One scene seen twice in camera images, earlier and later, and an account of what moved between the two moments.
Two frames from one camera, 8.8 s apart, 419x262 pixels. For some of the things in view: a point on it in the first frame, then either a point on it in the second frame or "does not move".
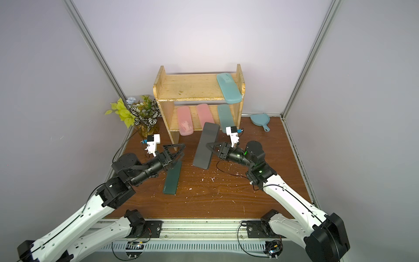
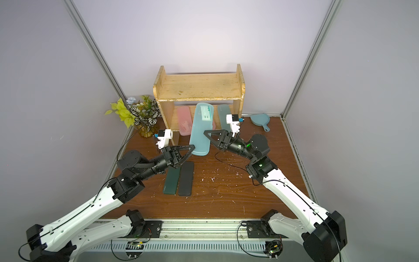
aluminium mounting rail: [192, 235] does not move
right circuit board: [273, 248] does not move
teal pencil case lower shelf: [226, 117] does not move
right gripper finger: [215, 146] to [209, 132]
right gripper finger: [214, 152] to [216, 143]
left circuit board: [134, 249] does not move
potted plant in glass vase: [142, 112] does not move
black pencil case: [203, 155] to [186, 179]
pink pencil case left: [186, 126] does not move
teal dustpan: [261, 119] does not move
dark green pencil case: [172, 178] does not move
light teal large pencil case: [229, 88] to [202, 122]
